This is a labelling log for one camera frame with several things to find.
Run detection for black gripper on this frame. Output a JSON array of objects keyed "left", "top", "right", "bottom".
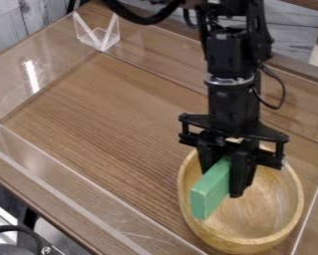
[{"left": 177, "top": 75, "right": 288, "bottom": 198}]

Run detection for green rectangular block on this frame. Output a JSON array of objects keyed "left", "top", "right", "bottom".
[{"left": 188, "top": 137, "right": 246, "bottom": 221}]

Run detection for brown wooden bowl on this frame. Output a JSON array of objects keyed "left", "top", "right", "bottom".
[{"left": 176, "top": 150, "right": 303, "bottom": 255}]

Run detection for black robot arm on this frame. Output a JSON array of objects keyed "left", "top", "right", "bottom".
[{"left": 153, "top": 0, "right": 288, "bottom": 198}]

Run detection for clear acrylic tray walls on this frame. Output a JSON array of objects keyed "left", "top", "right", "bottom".
[{"left": 0, "top": 18, "right": 318, "bottom": 255}]

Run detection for clear acrylic corner bracket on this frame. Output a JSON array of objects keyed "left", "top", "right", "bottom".
[{"left": 72, "top": 12, "right": 120, "bottom": 52}]

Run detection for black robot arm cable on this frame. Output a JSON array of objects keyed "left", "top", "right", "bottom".
[{"left": 103, "top": 0, "right": 184, "bottom": 26}]

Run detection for black cable bottom left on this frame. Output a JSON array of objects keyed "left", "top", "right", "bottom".
[{"left": 0, "top": 225, "right": 46, "bottom": 255}]

